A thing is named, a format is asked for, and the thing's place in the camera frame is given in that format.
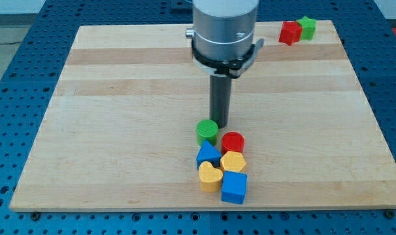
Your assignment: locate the blue perforated metal table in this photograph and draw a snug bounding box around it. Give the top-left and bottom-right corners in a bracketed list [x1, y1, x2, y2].
[0, 1, 396, 234]

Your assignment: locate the red cylinder block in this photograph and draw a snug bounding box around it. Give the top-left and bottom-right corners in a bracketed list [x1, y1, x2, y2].
[221, 131, 245, 155]

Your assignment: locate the blue cube block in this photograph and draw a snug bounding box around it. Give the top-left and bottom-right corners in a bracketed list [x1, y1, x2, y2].
[221, 171, 248, 204]

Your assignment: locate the yellow hexagon block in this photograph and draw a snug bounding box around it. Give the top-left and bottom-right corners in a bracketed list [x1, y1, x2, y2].
[220, 151, 246, 172]

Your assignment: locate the green cylinder block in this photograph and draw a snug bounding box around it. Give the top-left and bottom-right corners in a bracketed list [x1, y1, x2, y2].
[196, 119, 219, 146]

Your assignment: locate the red star block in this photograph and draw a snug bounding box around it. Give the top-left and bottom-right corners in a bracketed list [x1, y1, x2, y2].
[278, 21, 303, 46]

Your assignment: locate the yellow heart block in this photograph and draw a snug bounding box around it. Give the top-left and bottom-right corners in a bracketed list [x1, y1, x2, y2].
[198, 161, 223, 193]

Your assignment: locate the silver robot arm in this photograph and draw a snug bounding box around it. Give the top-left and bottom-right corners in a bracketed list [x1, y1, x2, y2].
[186, 0, 264, 79]

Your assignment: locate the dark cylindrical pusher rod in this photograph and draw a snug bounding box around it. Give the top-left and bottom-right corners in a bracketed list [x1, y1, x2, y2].
[209, 76, 231, 129]

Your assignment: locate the green star block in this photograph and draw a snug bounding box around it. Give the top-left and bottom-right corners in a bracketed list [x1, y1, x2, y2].
[297, 16, 317, 40]

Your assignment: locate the wooden board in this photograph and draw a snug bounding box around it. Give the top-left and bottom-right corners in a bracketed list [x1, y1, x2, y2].
[10, 20, 396, 212]

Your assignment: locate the blue triangle block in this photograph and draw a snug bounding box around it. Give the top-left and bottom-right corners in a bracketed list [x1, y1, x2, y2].
[196, 140, 222, 169]

